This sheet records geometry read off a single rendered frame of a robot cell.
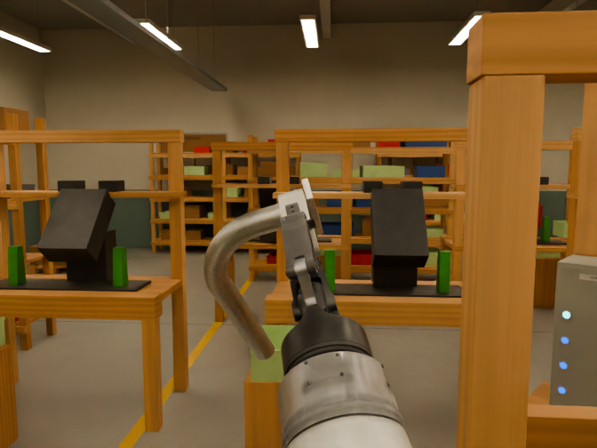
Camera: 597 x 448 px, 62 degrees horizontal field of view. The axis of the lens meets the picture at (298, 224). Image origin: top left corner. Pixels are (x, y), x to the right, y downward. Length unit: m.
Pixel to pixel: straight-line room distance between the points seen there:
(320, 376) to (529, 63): 0.61
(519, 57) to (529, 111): 0.08
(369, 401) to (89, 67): 11.60
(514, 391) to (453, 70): 10.15
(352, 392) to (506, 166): 0.54
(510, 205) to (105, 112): 11.02
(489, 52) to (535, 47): 0.06
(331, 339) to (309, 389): 0.05
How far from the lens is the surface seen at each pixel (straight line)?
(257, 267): 7.55
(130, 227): 11.41
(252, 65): 10.79
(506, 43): 0.84
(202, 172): 10.15
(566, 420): 1.06
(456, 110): 10.79
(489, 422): 0.91
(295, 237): 0.46
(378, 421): 0.36
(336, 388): 0.37
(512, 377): 0.89
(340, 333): 0.41
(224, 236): 0.58
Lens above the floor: 1.71
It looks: 6 degrees down
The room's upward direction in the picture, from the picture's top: straight up
